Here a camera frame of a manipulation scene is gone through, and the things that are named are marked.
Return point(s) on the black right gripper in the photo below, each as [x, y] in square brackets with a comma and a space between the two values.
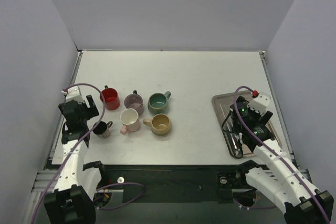
[263, 118]

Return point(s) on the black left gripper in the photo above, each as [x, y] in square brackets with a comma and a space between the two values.
[85, 107]

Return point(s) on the red mug black handle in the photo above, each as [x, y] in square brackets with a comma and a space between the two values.
[111, 97]

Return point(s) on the brown ribbed mug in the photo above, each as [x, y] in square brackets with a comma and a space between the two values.
[102, 129]

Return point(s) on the pink mug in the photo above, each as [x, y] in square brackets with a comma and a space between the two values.
[130, 121]

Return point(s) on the lilac mug black handle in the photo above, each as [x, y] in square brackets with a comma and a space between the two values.
[134, 101]

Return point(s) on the teal green mug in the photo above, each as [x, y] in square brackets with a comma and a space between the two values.
[158, 103]

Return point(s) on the beige wooden mug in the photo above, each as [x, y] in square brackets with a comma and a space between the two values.
[160, 124]

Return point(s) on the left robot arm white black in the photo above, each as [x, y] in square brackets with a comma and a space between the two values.
[71, 199]

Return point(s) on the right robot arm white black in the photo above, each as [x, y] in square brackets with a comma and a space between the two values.
[298, 199]

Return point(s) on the metal tray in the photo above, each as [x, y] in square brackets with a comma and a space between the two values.
[221, 104]

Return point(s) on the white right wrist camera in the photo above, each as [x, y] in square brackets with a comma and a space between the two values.
[259, 103]

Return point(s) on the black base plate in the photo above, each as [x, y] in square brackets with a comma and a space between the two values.
[230, 187]

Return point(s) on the aluminium frame rail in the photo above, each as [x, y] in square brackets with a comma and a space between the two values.
[180, 177]

